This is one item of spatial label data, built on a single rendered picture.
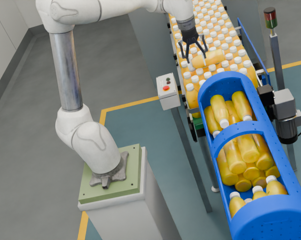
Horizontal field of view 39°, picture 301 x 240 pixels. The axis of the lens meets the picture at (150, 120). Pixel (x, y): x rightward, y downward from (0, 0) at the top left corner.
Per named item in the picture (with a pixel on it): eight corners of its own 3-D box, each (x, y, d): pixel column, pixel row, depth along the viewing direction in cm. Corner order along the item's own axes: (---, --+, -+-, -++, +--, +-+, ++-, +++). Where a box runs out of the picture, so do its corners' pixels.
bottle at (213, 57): (220, 49, 239) (188, 59, 241) (221, 47, 232) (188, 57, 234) (224, 61, 239) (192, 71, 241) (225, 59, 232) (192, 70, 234)
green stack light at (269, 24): (267, 29, 236) (266, 22, 233) (264, 25, 241) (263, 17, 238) (279, 26, 235) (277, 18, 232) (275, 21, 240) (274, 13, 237)
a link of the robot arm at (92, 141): (101, 180, 193) (81, 146, 179) (81, 163, 206) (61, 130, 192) (128, 157, 198) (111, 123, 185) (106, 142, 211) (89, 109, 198)
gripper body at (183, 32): (179, 32, 205) (185, 49, 211) (196, 27, 204) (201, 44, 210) (178, 25, 211) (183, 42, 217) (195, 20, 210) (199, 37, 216)
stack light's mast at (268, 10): (269, 39, 240) (265, 13, 230) (265, 34, 245) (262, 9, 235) (280, 35, 239) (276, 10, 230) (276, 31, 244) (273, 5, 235)
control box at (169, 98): (163, 110, 235) (157, 95, 229) (160, 91, 251) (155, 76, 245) (180, 105, 234) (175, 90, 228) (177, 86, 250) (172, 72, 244)
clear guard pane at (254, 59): (278, 138, 269) (267, 75, 241) (248, 75, 332) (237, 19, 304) (279, 138, 269) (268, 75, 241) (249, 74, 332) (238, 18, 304)
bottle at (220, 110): (222, 106, 211) (230, 129, 196) (208, 105, 210) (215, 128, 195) (225, 94, 206) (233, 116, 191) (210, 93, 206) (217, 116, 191)
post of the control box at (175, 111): (206, 213, 299) (167, 101, 241) (205, 208, 302) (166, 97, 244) (212, 211, 298) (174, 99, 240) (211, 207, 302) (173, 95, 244)
